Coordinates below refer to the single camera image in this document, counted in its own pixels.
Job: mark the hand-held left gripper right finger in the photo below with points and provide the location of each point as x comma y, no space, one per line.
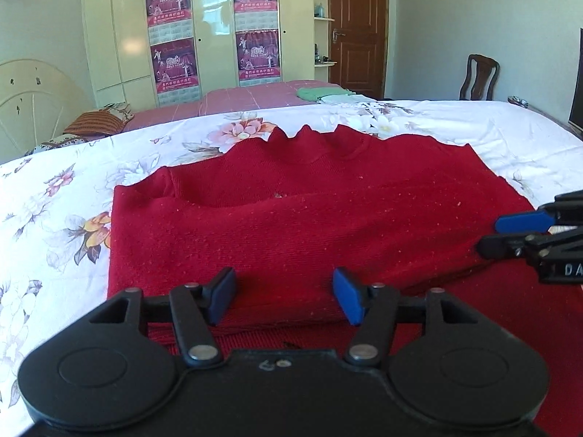
348,296

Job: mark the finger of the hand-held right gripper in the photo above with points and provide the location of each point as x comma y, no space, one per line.
521,222
501,246

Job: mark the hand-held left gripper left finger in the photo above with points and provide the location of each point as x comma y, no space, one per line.
223,293

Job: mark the red knit sweater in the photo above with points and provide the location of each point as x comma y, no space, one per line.
296,236

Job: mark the wooden television cabinet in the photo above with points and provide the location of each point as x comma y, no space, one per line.
535,108

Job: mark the black television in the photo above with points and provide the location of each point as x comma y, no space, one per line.
577,95

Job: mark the dark wooden chair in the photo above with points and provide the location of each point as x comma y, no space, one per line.
478,77

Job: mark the white floral bed sheet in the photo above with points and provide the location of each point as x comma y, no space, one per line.
54,218

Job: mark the pink checked bedspread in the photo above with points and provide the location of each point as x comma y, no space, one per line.
237,98

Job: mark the pale green folded cloth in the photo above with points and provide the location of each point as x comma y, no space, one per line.
341,99

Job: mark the patterned white pillow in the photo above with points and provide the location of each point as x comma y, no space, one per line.
117,109

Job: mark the striped red pillow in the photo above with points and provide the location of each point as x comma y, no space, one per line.
95,123

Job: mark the cream wardrobe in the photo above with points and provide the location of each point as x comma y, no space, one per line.
214,54

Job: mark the brown wooden door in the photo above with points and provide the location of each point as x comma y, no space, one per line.
360,32

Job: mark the cream corner shelves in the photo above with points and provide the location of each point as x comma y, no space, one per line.
322,45

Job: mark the cream round headboard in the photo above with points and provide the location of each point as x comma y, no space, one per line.
32,100

